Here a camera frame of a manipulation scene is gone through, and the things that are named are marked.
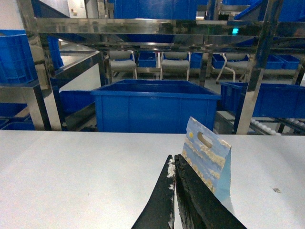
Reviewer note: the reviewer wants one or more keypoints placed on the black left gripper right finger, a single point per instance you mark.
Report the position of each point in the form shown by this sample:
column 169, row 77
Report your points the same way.
column 198, row 207

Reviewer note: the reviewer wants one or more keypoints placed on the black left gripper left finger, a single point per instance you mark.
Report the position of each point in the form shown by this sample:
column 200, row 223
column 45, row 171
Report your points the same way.
column 159, row 210

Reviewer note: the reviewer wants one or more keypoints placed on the flower gift bag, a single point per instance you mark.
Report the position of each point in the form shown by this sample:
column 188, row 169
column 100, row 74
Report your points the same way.
column 210, row 157

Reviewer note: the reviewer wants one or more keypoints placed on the large blue floor crate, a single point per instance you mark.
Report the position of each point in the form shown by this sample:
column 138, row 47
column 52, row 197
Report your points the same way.
column 153, row 106

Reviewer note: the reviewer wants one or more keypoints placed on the blue crate on roller rack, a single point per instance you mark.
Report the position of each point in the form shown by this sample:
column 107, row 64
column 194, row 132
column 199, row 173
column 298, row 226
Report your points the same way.
column 274, row 100

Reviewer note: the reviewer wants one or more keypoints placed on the grey chair middle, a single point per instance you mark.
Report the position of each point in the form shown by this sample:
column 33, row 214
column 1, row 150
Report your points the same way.
column 175, row 61

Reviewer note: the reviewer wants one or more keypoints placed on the grey chair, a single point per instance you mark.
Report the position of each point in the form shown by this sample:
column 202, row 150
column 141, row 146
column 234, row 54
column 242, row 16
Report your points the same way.
column 232, row 61
column 122, row 61
column 175, row 61

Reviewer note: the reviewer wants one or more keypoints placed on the grey chair right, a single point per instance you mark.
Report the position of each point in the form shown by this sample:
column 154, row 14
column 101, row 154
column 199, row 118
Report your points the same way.
column 232, row 61

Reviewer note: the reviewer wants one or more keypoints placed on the grey chair left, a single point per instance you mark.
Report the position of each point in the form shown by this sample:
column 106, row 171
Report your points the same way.
column 122, row 61

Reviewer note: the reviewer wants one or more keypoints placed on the steel rack post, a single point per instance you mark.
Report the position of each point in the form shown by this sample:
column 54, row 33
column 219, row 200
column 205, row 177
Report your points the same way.
column 250, row 92

